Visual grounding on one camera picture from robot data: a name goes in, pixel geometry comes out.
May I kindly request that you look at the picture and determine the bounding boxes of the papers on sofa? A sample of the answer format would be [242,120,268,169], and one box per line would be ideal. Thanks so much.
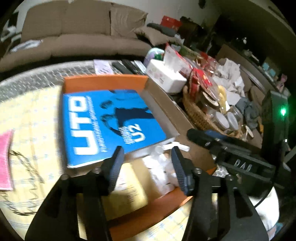
[10,40,43,53]

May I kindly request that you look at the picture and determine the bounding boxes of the black zigzag wire headband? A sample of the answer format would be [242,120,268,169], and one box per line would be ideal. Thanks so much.
[1,150,45,216]

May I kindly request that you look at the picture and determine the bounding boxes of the black remote control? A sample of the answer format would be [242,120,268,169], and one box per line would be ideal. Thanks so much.
[112,62,137,75]

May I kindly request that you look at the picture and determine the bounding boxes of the pink microfiber cloth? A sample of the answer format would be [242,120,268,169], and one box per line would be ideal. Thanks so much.
[0,130,14,191]

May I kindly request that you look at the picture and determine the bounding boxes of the brown sofa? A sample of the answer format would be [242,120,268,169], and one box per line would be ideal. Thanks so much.
[1,1,151,73]

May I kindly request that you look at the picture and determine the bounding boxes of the purple game controller card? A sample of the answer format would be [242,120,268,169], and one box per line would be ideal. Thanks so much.
[93,59,114,75]

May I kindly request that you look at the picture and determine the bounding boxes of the yellow scrubber sponge box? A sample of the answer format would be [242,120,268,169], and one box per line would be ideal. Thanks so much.
[102,163,148,221]

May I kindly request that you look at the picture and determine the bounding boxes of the orange cardboard box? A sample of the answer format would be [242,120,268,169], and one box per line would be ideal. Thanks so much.
[62,75,216,240]

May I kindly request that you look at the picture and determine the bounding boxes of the brown cushion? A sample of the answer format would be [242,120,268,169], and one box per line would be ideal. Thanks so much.
[133,26,182,47]

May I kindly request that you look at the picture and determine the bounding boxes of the yellow checkered tablecloth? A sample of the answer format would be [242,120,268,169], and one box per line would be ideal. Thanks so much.
[1,86,179,238]

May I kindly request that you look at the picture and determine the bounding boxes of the white PVC fitting pile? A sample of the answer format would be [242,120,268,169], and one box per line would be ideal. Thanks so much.
[142,142,190,196]

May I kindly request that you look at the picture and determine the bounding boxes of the red box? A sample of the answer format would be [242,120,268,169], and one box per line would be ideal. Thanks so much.
[161,16,182,31]

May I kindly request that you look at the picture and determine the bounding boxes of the white tissue box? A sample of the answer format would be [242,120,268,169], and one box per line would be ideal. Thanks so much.
[146,59,187,94]

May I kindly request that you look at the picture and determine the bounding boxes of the wicker basket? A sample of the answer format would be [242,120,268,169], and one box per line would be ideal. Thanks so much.
[182,85,232,135]

